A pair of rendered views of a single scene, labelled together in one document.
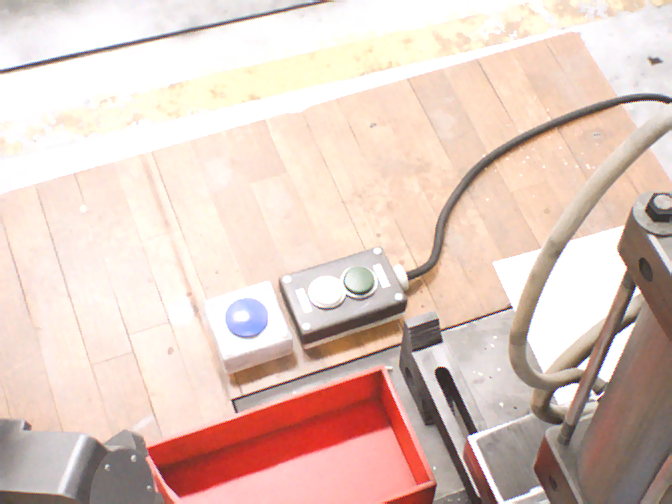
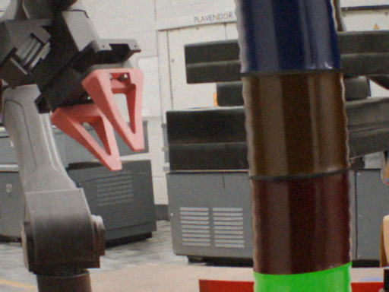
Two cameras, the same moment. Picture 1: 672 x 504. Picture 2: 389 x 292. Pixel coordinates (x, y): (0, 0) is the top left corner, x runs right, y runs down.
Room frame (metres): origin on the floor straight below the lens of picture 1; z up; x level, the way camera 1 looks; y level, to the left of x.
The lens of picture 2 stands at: (-0.10, -0.70, 1.15)
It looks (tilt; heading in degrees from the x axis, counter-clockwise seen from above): 3 degrees down; 60
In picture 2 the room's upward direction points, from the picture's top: 4 degrees counter-clockwise
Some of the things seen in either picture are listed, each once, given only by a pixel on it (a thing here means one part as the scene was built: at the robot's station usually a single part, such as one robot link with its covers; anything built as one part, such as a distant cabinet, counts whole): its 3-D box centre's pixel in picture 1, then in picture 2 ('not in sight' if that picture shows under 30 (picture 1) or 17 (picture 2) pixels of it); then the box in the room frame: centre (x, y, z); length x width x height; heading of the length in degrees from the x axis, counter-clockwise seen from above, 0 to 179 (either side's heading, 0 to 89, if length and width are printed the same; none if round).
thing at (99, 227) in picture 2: not in sight; (61, 245); (0.28, 0.24, 1.00); 0.09 x 0.06 x 0.06; 167
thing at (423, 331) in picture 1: (430, 368); not in sight; (0.51, -0.09, 0.95); 0.06 x 0.03 x 0.09; 22
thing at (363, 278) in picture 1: (358, 284); not in sight; (0.60, -0.02, 0.93); 0.03 x 0.03 x 0.02
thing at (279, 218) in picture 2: not in sight; (302, 220); (0.10, -0.41, 1.10); 0.04 x 0.04 x 0.03
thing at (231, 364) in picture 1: (248, 333); not in sight; (0.56, 0.08, 0.90); 0.07 x 0.07 x 0.06; 22
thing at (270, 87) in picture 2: not in sight; (297, 122); (0.10, -0.41, 1.14); 0.04 x 0.04 x 0.03
